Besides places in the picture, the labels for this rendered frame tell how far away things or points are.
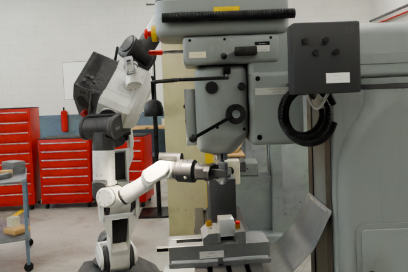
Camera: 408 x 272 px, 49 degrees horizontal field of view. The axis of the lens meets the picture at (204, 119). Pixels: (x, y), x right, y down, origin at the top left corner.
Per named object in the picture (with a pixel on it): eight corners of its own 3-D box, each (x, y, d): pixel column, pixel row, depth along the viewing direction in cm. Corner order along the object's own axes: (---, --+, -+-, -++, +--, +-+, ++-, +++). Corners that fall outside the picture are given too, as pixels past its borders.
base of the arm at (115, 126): (83, 148, 185) (74, 125, 179) (94, 130, 195) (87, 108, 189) (116, 147, 182) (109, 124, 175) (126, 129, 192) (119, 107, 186)
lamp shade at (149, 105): (140, 116, 165) (139, 99, 164) (156, 115, 169) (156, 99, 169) (150, 116, 159) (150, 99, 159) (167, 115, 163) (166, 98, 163)
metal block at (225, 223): (219, 237, 154) (218, 220, 154) (217, 231, 160) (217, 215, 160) (234, 235, 155) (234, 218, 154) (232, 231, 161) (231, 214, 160)
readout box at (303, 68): (294, 95, 129) (292, 22, 128) (288, 95, 138) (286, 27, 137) (363, 91, 130) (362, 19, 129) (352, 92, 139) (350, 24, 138)
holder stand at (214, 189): (210, 220, 206) (209, 177, 205) (207, 208, 228) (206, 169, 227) (237, 218, 207) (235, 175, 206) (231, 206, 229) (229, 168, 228)
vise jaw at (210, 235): (203, 245, 151) (202, 234, 151) (200, 234, 163) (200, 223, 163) (220, 244, 151) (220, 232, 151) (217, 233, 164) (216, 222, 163)
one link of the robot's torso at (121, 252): (96, 263, 243) (96, 185, 228) (133, 257, 250) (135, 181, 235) (101, 282, 230) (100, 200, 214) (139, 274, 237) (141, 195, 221)
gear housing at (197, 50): (183, 65, 154) (182, 36, 153) (184, 69, 178) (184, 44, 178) (280, 61, 154) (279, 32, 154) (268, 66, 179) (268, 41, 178)
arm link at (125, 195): (146, 192, 173) (106, 217, 177) (154, 189, 183) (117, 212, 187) (132, 169, 175) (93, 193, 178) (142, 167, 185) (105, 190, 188)
